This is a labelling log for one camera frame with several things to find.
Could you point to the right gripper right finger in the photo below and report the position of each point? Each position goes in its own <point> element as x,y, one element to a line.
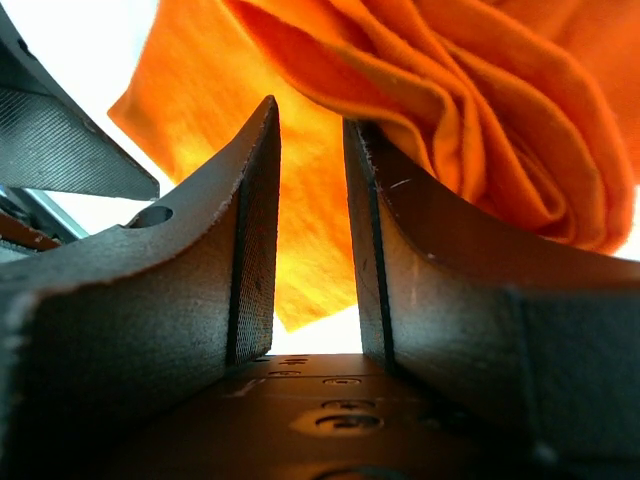
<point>534,337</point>

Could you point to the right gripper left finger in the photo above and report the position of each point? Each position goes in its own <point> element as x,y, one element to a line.
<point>102,334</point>

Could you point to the orange t shirt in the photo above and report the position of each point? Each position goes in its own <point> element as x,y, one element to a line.
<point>526,109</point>

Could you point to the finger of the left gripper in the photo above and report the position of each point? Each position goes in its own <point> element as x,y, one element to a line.
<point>49,143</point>

